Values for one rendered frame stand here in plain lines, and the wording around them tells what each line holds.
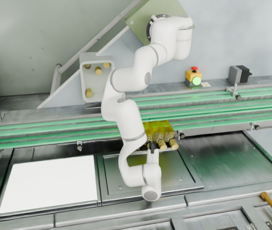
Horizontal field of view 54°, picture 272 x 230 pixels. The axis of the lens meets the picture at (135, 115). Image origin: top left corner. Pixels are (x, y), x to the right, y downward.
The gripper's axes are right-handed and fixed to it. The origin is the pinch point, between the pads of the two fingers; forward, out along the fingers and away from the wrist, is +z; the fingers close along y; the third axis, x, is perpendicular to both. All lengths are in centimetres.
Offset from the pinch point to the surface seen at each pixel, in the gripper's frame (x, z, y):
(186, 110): -17.9, 30.6, 4.8
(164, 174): -6.1, -1.1, -13.8
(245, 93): -50, 38, 12
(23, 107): 94, 66, -15
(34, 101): 89, 74, -15
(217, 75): -37, 54, 16
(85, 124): 34.3, 14.2, 3.4
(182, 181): -14.5, -5.5, -13.8
